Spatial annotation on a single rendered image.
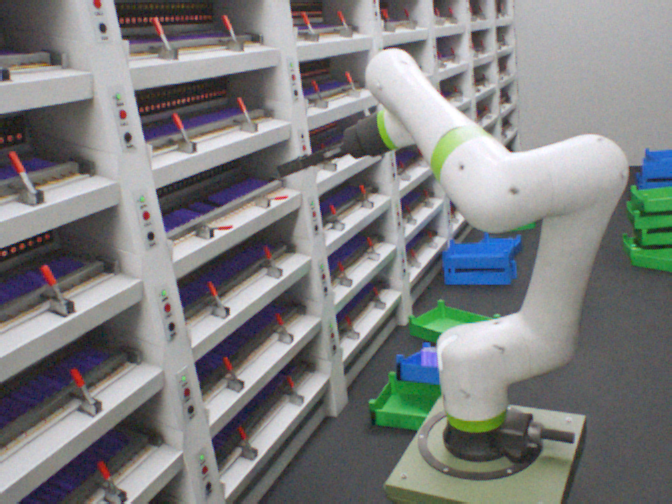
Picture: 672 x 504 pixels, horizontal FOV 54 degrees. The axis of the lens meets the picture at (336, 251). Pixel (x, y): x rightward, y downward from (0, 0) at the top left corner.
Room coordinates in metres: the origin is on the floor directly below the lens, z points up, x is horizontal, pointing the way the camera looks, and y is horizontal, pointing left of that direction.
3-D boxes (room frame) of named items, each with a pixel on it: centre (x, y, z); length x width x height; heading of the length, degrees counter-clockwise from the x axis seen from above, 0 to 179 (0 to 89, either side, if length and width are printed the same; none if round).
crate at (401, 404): (1.82, -0.21, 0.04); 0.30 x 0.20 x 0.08; 63
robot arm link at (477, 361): (1.17, -0.25, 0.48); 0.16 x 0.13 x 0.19; 103
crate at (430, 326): (2.35, -0.42, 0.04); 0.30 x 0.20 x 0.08; 39
